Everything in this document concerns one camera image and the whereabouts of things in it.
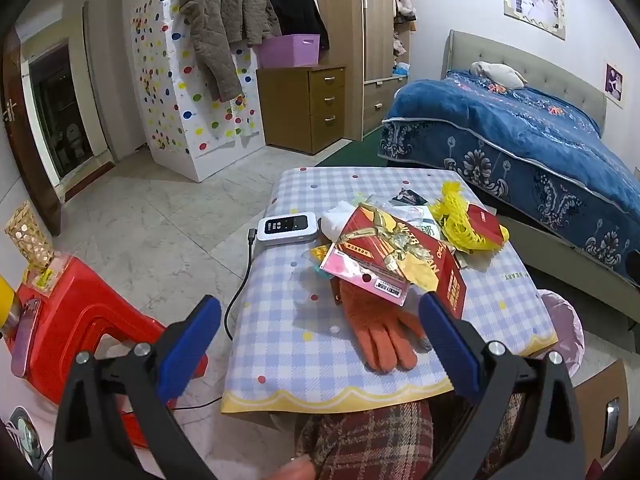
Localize orange knitted glove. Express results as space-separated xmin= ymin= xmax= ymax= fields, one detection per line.
xmin=330 ymin=277 xmax=428 ymax=373

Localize purple plastic basket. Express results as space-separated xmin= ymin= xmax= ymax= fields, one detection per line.
xmin=256 ymin=34 xmax=321 ymax=68

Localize red gift box gold bow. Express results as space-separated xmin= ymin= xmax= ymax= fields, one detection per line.
xmin=332 ymin=203 xmax=468 ymax=321

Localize white polka dot cabinet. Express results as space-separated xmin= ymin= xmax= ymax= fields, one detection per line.
xmin=131 ymin=0 xmax=266 ymax=183

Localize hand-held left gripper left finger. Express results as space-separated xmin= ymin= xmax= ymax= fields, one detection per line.
xmin=52 ymin=295 xmax=223 ymax=480

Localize pink phone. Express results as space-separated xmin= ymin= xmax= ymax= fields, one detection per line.
xmin=10 ymin=297 xmax=43 ymax=378

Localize red plastic stool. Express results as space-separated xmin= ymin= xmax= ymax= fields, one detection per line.
xmin=15 ymin=255 xmax=208 ymax=451

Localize yellow handled tool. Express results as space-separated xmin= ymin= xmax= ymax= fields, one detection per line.
xmin=0 ymin=277 xmax=23 ymax=338

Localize black coat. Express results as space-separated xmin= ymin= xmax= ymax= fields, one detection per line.
xmin=267 ymin=0 xmax=330 ymax=51

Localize person's plaid pants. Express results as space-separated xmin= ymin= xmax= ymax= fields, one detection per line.
xmin=295 ymin=392 xmax=526 ymax=480

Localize black cable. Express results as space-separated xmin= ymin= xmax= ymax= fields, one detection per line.
xmin=170 ymin=228 xmax=258 ymax=411

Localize brown quilted jacket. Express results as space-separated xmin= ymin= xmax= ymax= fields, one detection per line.
xmin=178 ymin=0 xmax=281 ymax=103

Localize gold perforated container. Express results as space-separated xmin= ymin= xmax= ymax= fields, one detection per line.
xmin=5 ymin=201 xmax=55 ymax=271

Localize yellow foam fruit net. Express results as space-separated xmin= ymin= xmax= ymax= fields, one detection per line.
xmin=429 ymin=181 xmax=511 ymax=256

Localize large wall poster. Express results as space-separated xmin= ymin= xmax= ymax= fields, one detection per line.
xmin=501 ymin=0 xmax=567 ymax=41

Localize white green plastic packet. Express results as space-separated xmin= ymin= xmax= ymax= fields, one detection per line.
xmin=400 ymin=205 xmax=441 ymax=241

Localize white pillow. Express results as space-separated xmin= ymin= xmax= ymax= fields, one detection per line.
xmin=470 ymin=61 xmax=528 ymax=87

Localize wooden drawer cabinet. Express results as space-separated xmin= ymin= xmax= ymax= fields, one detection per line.
xmin=256 ymin=65 xmax=347 ymax=156

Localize pink card package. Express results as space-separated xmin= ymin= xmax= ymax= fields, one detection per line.
xmin=318 ymin=245 xmax=411 ymax=308

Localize white crumpled tissue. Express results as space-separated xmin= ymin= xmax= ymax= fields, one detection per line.
xmin=320 ymin=201 xmax=356 ymax=241

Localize white pocket router device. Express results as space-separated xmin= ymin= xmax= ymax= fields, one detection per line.
xmin=257 ymin=213 xmax=318 ymax=247

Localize wooden wardrobe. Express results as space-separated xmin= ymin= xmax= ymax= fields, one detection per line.
xmin=320 ymin=0 xmax=416 ymax=142

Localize brown wooden door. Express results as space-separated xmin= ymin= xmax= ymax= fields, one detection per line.
xmin=0 ymin=27 xmax=63 ymax=237

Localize blue floral blanket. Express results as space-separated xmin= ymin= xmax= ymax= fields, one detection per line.
xmin=378 ymin=70 xmax=640 ymax=283

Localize small wall photo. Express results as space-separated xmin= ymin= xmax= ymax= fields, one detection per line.
xmin=605 ymin=63 xmax=624 ymax=108

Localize green floor mat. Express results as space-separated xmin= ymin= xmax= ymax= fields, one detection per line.
xmin=315 ymin=130 xmax=396 ymax=168

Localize dark snack wrapper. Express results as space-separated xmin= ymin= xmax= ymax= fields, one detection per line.
xmin=392 ymin=187 xmax=426 ymax=207

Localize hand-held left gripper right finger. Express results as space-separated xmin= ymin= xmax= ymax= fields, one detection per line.
xmin=418 ymin=291 xmax=588 ymax=480

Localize small red box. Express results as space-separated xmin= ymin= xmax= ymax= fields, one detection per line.
xmin=467 ymin=205 xmax=507 ymax=243

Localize grey upholstered bed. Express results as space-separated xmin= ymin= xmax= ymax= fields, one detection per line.
xmin=442 ymin=30 xmax=640 ymax=306

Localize cardboard box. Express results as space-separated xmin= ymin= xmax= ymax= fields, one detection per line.
xmin=572 ymin=359 xmax=630 ymax=466

